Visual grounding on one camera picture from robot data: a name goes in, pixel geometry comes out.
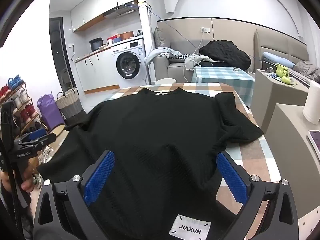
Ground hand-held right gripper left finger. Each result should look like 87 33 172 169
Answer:
34 150 115 240

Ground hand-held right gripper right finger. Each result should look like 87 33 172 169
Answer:
216 150 300 240

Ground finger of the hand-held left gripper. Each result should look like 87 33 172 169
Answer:
24 129 48 142
15 133 57 153

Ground black knit sweater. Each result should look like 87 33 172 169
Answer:
36 87 264 240

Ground white crumpled clothes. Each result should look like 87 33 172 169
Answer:
184 54 208 71

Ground person's left hand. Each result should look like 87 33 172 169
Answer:
21 174 35 193

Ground purple bag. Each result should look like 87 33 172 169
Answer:
37 94 65 132

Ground brown checked tablecloth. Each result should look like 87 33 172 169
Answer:
107 82 282 240

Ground shoe rack with shoes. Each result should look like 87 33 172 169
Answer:
0 75 42 138

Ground woven laundry basket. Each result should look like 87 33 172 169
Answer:
55 87 84 125

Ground beige low cabinet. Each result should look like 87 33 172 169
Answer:
251 69 310 130
260 102 320 230

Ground dark door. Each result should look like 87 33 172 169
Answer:
49 17 78 94

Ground white base cabinet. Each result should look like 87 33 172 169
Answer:
75 49 120 94

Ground smartphone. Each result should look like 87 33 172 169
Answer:
307 129 320 154

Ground teal checked table cover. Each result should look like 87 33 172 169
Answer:
191 66 255 108

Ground black cooking pot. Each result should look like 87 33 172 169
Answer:
89 37 104 52

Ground white paper towel roll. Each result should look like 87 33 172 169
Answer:
302 81 320 124

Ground white washing machine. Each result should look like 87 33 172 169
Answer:
110 38 148 88

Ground white round stool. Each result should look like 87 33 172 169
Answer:
155 78 177 85

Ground green toy figure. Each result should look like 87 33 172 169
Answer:
275 63 292 83

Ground black quilted jacket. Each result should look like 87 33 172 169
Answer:
199 40 251 70

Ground beige sofa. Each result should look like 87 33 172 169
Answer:
152 44 250 84

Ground blue pillow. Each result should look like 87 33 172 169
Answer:
262 52 295 68

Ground grey blanket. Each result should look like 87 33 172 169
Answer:
292 61 320 82

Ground houndstooth cushion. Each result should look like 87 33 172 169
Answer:
169 52 191 62

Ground light blue cloth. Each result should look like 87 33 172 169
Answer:
144 47 183 64

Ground steel range hood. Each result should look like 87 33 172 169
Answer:
104 0 139 19

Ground grey pillow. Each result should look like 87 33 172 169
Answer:
154 27 170 49

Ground white wall cabinets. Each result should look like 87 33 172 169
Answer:
71 0 144 33

